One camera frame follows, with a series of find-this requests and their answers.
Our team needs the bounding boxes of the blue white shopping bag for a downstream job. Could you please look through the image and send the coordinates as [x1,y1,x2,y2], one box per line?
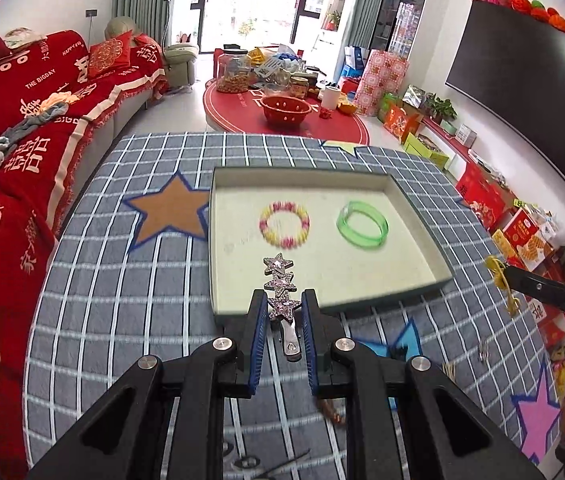
[345,46,370,71]

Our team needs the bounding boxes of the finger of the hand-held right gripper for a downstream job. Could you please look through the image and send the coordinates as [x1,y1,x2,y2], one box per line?
[505,265,565,308]

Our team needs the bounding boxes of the black hair pins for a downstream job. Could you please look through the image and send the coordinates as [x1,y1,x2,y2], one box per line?
[250,450,313,480]

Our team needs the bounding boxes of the red embroidered cushion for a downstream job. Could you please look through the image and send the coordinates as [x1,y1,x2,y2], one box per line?
[87,30,136,78]

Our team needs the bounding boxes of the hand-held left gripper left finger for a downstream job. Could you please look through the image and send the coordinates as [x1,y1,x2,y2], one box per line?
[27,290,269,480]

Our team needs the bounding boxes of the pink yellow beaded bracelet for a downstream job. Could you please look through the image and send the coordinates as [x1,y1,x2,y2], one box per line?
[259,201,310,249]

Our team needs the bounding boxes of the potted green plant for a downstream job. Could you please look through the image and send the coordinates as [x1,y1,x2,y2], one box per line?
[425,95,458,121]

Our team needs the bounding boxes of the round red coffee table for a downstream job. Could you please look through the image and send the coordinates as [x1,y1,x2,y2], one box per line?
[202,77,370,148]

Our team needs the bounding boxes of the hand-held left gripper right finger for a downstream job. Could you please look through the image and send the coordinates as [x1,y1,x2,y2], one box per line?
[301,289,545,480]

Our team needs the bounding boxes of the clear plastic snack jar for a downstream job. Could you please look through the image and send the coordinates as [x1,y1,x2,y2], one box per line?
[216,45,253,94]

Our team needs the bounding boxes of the red plastic colander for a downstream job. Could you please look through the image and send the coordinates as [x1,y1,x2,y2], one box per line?
[261,95,313,127]

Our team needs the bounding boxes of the pale green recliner armchair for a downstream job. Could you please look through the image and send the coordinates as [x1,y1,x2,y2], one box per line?
[105,16,200,88]

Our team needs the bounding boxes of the red patterned gift bag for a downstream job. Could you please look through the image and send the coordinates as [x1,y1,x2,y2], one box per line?
[355,50,409,117]

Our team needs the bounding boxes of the yellow flower hair tie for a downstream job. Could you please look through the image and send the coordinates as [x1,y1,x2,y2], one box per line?
[485,255,521,317]

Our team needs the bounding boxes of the green curtain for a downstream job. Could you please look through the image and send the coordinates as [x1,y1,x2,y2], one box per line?
[112,0,190,53]
[345,0,393,53]

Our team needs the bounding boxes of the sofa with red printed cover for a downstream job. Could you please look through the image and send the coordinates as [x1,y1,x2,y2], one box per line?
[0,27,170,480]

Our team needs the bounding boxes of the small glass jar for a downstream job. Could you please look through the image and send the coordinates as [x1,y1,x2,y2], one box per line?
[289,74,310,100]

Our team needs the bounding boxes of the dark glass cabinet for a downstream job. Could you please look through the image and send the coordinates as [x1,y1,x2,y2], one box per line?
[369,0,435,58]

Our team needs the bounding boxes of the green translucent bangle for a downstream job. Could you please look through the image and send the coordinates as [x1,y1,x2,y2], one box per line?
[336,201,389,248]

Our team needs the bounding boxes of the red gift box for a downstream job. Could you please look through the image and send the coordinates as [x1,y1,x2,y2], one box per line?
[455,162,515,231]

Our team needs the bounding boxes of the row of colourful paper ornaments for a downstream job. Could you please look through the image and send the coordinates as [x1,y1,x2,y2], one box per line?
[469,0,565,53]

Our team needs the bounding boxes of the shallow white tray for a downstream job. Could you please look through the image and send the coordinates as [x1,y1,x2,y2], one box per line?
[208,166,455,317]

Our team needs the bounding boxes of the orange patterned box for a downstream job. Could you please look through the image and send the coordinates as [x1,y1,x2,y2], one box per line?
[383,105,423,143]

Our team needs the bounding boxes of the large black television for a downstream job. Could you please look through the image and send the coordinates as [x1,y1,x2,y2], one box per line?
[445,0,565,226]

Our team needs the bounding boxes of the orange snack box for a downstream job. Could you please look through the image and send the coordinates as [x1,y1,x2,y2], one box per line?
[492,208,540,261]

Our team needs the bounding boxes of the grey checkered star tablecloth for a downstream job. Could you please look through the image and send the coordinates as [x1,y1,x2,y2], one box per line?
[25,131,563,480]

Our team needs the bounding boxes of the silver star hair clip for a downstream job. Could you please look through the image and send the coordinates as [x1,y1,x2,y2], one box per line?
[262,254,308,362]

